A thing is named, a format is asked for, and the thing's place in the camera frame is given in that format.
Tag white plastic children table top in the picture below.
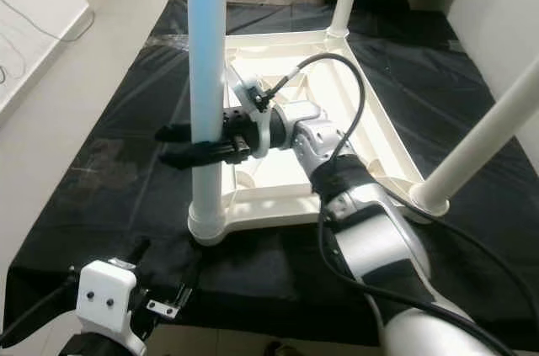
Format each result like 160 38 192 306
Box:
187 26 451 246

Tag black tablecloth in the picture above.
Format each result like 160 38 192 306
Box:
0 0 539 350

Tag clear plastic film piece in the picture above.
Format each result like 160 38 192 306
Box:
156 34 190 47

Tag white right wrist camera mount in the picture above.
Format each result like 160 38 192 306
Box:
227 66 275 155

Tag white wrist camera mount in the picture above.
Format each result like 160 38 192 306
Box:
77 259 140 340
227 66 275 155

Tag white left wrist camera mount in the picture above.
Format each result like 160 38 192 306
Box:
77 259 140 340

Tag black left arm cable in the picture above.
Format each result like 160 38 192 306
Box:
0 276 81 348

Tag thin black wall cable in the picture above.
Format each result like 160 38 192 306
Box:
0 0 93 83

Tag black robot tether cable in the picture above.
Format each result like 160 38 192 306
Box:
404 205 539 306

